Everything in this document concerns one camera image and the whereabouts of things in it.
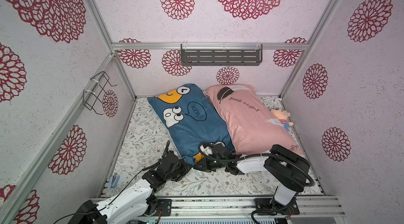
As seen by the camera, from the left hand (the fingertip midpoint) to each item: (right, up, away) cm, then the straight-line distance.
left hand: (194, 166), depth 82 cm
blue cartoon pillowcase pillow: (-4, +23, +15) cm, 28 cm away
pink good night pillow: (+32, +19, +3) cm, 37 cm away
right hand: (-1, 0, -2) cm, 2 cm away
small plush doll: (+56, +26, +18) cm, 64 cm away
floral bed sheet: (-31, +7, +12) cm, 34 cm away
